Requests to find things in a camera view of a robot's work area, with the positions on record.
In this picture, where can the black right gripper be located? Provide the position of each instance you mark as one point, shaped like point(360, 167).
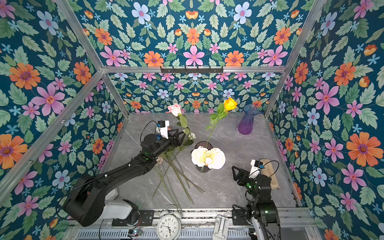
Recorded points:
point(245, 175)

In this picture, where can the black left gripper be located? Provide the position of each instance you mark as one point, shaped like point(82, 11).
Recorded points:
point(177, 141)

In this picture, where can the pink rose stem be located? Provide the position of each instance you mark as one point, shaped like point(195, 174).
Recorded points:
point(186, 137)

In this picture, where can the cream double-bloom flower stem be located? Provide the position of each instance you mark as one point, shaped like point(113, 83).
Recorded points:
point(218, 158)

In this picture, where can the dark pink ribbed glass vase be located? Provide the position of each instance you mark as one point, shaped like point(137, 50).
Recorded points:
point(200, 156)

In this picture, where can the yellow rose stem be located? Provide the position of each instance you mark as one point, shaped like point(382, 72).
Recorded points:
point(222, 112)

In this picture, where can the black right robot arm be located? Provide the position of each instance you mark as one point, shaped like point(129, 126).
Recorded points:
point(260, 210)

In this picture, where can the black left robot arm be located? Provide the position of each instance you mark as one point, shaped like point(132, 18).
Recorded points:
point(86, 202)

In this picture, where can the pile of artificial flowers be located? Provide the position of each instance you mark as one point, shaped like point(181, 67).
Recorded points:
point(173, 181)

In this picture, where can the purple ribbed glass vase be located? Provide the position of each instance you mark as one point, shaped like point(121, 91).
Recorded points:
point(246, 124)

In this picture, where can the beige cloth roll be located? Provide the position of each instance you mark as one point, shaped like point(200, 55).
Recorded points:
point(270, 170)

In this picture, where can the clear glass cup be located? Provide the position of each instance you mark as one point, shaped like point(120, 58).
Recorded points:
point(235, 117)

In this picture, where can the white twin-bell alarm clock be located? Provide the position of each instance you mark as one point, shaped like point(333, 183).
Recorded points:
point(169, 226)

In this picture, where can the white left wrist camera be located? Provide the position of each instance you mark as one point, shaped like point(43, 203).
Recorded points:
point(162, 128)

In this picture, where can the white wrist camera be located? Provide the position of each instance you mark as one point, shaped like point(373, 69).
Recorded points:
point(256, 167)
point(162, 128)

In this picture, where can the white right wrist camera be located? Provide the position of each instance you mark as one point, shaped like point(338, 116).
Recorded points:
point(256, 167)

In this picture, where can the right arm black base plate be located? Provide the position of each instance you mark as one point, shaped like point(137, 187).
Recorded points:
point(239, 218)

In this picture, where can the white plastic clip bracket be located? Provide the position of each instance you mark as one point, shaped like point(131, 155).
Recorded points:
point(221, 228)

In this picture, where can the black hook rail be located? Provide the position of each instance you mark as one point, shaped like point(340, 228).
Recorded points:
point(188, 70)

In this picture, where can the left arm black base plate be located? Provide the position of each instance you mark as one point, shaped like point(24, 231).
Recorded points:
point(136, 218)

